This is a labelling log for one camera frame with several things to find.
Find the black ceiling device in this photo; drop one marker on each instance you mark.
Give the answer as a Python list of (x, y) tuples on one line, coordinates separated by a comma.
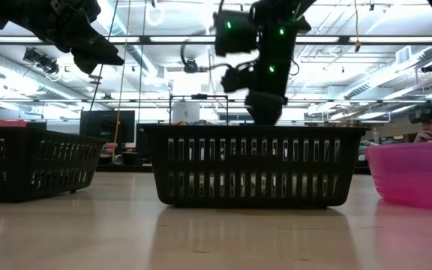
[(429, 67)]

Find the dark desk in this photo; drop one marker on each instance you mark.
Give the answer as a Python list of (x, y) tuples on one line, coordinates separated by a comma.
[(36, 124)]

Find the yellow pole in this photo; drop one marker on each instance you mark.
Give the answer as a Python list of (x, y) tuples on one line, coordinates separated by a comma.
[(117, 131)]

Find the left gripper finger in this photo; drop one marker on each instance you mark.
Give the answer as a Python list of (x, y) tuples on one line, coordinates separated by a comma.
[(86, 65), (103, 52)]

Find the black computer monitor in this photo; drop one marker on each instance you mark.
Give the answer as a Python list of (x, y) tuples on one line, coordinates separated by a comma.
[(107, 125)]

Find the pink plastic bowl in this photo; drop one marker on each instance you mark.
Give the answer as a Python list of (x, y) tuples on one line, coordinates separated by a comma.
[(414, 176)]

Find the black metal rack frame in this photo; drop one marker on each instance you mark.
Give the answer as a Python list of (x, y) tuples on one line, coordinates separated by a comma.
[(199, 96)]

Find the person's cap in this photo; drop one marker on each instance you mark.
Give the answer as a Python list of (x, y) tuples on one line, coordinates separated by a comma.
[(431, 112)]

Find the black slotted plastic basket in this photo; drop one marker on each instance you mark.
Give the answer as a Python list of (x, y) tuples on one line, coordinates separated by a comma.
[(32, 165), (253, 165)]

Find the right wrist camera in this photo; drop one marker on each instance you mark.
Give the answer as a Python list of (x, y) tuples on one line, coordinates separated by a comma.
[(236, 79)]

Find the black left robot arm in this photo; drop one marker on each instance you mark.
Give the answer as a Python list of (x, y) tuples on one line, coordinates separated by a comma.
[(32, 11)]

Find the black overhead camera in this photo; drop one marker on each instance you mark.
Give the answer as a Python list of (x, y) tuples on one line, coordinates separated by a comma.
[(191, 66)]

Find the black ceiling spotlight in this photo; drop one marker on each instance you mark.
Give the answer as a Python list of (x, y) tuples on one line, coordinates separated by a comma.
[(41, 60)]

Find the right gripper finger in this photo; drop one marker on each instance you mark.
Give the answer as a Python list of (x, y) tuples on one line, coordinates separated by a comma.
[(275, 114), (260, 114)]

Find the person's hand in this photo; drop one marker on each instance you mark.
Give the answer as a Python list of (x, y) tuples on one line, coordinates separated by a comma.
[(422, 137)]

